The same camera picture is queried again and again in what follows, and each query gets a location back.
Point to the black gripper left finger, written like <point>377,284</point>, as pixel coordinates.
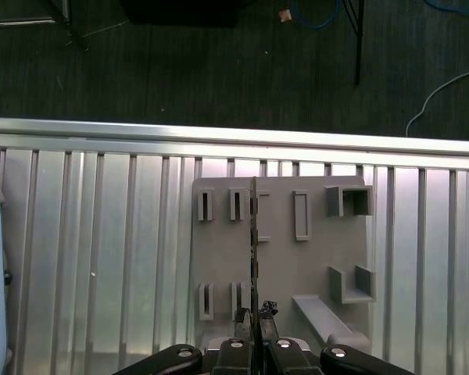
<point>242,351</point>

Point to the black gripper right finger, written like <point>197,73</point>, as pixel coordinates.
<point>281,355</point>

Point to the green RAM stick white label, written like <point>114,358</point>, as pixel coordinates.
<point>254,234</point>

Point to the grey parts rack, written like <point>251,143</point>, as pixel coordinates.
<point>281,265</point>

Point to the black metal stand leg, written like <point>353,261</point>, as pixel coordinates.
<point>359,58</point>

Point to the small brown scrap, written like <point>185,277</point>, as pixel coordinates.
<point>285,15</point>

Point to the black floor box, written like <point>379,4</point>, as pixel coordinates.
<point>187,11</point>

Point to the grey metal frame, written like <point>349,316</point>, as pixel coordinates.
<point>60,9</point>

